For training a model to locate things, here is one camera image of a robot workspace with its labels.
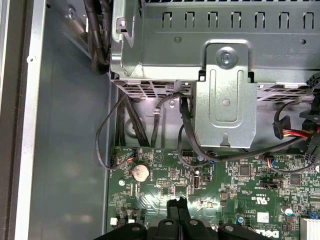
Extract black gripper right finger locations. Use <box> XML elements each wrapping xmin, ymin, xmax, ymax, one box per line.
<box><xmin>179</xmin><ymin>196</ymin><xmax>253</xmax><ymax>240</ymax></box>

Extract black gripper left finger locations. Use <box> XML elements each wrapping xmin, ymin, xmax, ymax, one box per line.
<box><xmin>93</xmin><ymin>197</ymin><xmax>181</xmax><ymax>240</ymax></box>

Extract green motherboard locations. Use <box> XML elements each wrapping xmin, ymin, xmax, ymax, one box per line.
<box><xmin>106</xmin><ymin>146</ymin><xmax>320</xmax><ymax>240</ymax></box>

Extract round coin battery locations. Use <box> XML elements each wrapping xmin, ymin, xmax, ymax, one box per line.
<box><xmin>131</xmin><ymin>162</ymin><xmax>151</xmax><ymax>183</ymax></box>

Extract silver chipset heat sink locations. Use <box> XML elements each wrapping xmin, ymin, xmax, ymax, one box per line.
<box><xmin>299</xmin><ymin>216</ymin><xmax>320</xmax><ymax>240</ymax></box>

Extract black power connector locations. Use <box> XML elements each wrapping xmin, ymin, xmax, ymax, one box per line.
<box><xmin>273</xmin><ymin>116</ymin><xmax>293</xmax><ymax>141</ymax></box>

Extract black PC case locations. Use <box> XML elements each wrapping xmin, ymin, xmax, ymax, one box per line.
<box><xmin>0</xmin><ymin>0</ymin><xmax>198</xmax><ymax>240</ymax></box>

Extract silver drive cage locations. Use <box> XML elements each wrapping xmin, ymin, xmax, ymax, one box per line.
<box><xmin>109</xmin><ymin>0</ymin><xmax>320</xmax><ymax>106</ymax></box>

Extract thin black wire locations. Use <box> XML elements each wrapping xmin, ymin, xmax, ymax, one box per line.
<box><xmin>95</xmin><ymin>93</ymin><xmax>131</xmax><ymax>171</ymax></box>
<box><xmin>177</xmin><ymin>123</ymin><xmax>216</xmax><ymax>169</ymax></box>
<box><xmin>149</xmin><ymin>91</ymin><xmax>182</xmax><ymax>148</ymax></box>

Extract straight black wire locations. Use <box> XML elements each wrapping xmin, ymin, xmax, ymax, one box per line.
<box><xmin>116</xmin><ymin>91</ymin><xmax>127</xmax><ymax>148</ymax></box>
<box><xmin>123</xmin><ymin>94</ymin><xmax>151</xmax><ymax>148</ymax></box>

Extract flat black wire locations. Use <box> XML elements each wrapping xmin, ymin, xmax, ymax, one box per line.
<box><xmin>179</xmin><ymin>96</ymin><xmax>311</xmax><ymax>163</ymax></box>

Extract silver metal bracket plate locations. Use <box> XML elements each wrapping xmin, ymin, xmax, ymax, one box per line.
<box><xmin>194</xmin><ymin>39</ymin><xmax>258</xmax><ymax>149</ymax></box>

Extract red yellow wire bundle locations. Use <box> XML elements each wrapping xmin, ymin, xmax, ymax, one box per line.
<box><xmin>281</xmin><ymin>126</ymin><xmax>320</xmax><ymax>141</ymax></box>

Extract thick black cable bundle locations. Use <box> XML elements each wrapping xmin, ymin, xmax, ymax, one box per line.
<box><xmin>83</xmin><ymin>0</ymin><xmax>114</xmax><ymax>75</ymax></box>

